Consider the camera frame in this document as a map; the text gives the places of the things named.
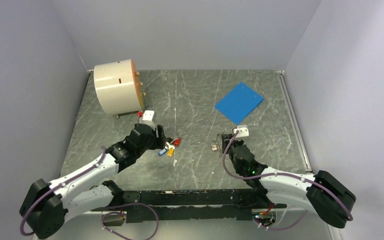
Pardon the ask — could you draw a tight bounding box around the blue square mat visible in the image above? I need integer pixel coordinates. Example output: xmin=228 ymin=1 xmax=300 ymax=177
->
xmin=214 ymin=82 xmax=264 ymax=125

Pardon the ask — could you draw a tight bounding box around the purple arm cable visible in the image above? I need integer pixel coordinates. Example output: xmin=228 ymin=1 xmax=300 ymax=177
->
xmin=19 ymin=145 xmax=160 ymax=240
xmin=221 ymin=129 xmax=355 ymax=232

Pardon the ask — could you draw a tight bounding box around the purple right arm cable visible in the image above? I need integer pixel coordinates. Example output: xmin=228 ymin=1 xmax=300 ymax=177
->
xmin=221 ymin=129 xmax=355 ymax=232

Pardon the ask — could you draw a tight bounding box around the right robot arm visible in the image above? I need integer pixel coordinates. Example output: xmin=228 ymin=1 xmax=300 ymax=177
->
xmin=216 ymin=132 xmax=357 ymax=229

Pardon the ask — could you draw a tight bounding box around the cream cylindrical drum device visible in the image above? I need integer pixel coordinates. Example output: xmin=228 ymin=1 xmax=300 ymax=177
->
xmin=93 ymin=59 xmax=145 ymax=116

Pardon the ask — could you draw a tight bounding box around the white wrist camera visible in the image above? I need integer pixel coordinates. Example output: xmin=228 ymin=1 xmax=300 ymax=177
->
xmin=139 ymin=110 xmax=156 ymax=129
xmin=232 ymin=124 xmax=250 ymax=138

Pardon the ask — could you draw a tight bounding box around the large metal keyring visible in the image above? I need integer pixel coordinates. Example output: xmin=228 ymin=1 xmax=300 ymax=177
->
xmin=210 ymin=133 xmax=223 ymax=153

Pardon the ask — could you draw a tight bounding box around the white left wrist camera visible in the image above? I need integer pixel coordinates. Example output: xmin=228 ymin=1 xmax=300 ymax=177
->
xmin=139 ymin=110 xmax=156 ymax=129

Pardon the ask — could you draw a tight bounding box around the blue key tag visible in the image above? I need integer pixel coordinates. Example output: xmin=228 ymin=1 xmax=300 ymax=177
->
xmin=158 ymin=148 xmax=168 ymax=157

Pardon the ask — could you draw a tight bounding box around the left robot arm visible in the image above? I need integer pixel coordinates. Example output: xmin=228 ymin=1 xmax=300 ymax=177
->
xmin=19 ymin=123 xmax=166 ymax=240

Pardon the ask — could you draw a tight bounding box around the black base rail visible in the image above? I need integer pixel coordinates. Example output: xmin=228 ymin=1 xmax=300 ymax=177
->
xmin=98 ymin=188 xmax=287 ymax=223

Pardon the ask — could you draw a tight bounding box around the yellow key tag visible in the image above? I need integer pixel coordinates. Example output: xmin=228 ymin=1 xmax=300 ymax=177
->
xmin=167 ymin=148 xmax=175 ymax=158

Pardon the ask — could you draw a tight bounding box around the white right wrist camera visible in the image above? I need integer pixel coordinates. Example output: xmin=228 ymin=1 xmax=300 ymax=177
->
xmin=232 ymin=124 xmax=250 ymax=138

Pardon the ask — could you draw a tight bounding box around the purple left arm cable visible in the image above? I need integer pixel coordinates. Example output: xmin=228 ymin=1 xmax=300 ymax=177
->
xmin=19 ymin=145 xmax=160 ymax=240

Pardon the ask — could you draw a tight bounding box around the red key tag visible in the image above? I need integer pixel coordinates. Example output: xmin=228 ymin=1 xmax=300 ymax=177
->
xmin=172 ymin=137 xmax=181 ymax=147

